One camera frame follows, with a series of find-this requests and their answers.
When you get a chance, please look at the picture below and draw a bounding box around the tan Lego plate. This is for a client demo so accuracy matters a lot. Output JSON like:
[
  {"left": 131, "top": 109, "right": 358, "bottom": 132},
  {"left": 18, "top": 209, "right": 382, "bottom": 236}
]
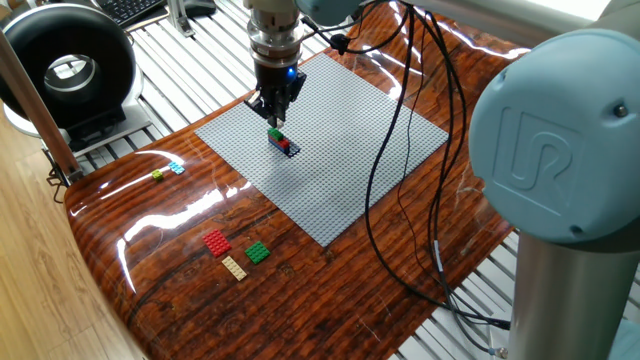
[{"left": 221, "top": 255, "right": 248, "bottom": 282}]

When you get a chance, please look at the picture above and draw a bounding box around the aluminium bracket post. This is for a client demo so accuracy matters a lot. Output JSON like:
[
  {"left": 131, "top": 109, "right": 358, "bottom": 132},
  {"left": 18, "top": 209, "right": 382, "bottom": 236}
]
[{"left": 166, "top": 0, "right": 196, "bottom": 39}]

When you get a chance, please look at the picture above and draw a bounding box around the grey Lego baseplate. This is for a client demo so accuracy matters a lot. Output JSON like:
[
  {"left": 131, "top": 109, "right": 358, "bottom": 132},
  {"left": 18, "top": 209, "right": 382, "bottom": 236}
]
[{"left": 193, "top": 52, "right": 450, "bottom": 249}]

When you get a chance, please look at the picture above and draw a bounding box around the red wide Lego plate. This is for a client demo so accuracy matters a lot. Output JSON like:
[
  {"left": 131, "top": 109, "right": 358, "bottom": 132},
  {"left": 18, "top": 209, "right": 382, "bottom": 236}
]
[{"left": 202, "top": 229, "right": 233, "bottom": 259}]

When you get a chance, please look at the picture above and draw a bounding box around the black computer keyboard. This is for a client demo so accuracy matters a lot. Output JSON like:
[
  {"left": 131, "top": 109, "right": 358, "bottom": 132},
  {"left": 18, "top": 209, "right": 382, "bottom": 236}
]
[{"left": 92, "top": 0, "right": 170, "bottom": 30}]

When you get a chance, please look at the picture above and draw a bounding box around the green square Lego plate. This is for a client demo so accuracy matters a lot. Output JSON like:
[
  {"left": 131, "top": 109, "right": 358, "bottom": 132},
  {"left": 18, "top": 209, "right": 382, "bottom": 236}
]
[{"left": 244, "top": 240, "right": 272, "bottom": 265}]

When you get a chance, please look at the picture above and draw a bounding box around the black wire tangle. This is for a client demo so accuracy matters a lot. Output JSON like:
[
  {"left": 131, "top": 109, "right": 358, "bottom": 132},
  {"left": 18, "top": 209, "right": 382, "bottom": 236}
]
[{"left": 46, "top": 148, "right": 71, "bottom": 204}]

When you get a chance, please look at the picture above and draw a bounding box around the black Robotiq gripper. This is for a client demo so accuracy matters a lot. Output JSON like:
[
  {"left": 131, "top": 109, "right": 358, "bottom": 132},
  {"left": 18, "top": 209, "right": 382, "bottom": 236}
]
[{"left": 243, "top": 58, "right": 308, "bottom": 129}]

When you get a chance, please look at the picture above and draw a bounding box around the black ring shaped device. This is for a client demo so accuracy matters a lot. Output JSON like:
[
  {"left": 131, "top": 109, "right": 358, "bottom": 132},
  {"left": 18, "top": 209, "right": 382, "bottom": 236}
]
[{"left": 0, "top": 2, "right": 154, "bottom": 154}]

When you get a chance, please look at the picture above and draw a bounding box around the thin dark cable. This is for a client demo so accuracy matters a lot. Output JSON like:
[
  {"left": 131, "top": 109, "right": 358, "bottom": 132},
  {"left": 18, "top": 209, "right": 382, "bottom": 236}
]
[{"left": 397, "top": 14, "right": 446, "bottom": 276}]

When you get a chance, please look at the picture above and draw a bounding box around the black cable with silver connector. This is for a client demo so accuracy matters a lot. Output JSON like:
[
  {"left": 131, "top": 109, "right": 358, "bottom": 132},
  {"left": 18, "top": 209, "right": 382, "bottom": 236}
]
[{"left": 409, "top": 4, "right": 511, "bottom": 357}]

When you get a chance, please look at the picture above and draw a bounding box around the black cable with plug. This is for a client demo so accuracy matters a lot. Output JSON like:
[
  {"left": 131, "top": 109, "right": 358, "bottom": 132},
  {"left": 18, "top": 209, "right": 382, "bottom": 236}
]
[{"left": 301, "top": 0, "right": 511, "bottom": 331}]

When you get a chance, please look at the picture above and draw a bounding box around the brown wooden pole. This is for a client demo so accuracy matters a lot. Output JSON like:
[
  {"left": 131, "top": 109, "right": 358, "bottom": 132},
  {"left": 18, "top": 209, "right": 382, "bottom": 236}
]
[{"left": 0, "top": 29, "right": 85, "bottom": 185}]

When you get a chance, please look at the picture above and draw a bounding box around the wood pattern table mat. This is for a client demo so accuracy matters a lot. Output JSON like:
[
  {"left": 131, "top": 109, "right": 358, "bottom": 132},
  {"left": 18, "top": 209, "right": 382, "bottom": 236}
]
[{"left": 63, "top": 0, "right": 531, "bottom": 360}]

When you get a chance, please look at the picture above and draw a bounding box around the black computer mouse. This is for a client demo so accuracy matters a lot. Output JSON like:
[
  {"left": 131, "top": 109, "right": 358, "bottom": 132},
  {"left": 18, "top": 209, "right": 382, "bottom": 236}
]
[{"left": 183, "top": 0, "right": 218, "bottom": 19}]

